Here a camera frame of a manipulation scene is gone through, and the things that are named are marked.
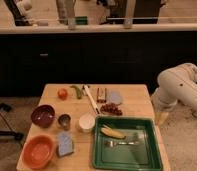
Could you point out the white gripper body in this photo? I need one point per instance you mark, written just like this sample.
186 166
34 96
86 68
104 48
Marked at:
161 114

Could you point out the light blue towel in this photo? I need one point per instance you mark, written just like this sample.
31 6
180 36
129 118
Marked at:
114 97

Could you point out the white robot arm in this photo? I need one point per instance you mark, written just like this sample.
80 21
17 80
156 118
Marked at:
175 84

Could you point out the white paper cup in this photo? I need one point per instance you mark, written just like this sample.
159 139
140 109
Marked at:
86 123

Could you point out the small metal cup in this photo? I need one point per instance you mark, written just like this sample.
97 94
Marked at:
64 121

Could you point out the green plastic tray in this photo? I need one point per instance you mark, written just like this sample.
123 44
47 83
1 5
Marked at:
143 157

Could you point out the red grapes bunch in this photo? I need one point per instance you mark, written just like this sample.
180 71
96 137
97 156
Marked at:
111 108

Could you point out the yellow banana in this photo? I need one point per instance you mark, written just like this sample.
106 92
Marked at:
112 133

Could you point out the silver fork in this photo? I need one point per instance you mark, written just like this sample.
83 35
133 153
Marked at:
115 143

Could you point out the green pepper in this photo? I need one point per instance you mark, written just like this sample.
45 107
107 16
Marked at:
78 91

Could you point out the blue sponge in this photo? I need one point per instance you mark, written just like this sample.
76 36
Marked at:
65 144

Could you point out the orange tomato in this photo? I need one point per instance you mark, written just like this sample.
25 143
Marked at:
62 94

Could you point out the dark red bowl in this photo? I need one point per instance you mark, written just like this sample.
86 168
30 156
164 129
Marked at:
43 116

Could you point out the orange plastic bowl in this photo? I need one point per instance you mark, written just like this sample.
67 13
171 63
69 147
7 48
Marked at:
38 151

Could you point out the black tripod stand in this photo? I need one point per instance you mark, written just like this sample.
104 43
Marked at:
18 136

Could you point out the white handled knife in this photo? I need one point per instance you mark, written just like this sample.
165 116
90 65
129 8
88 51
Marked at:
93 103

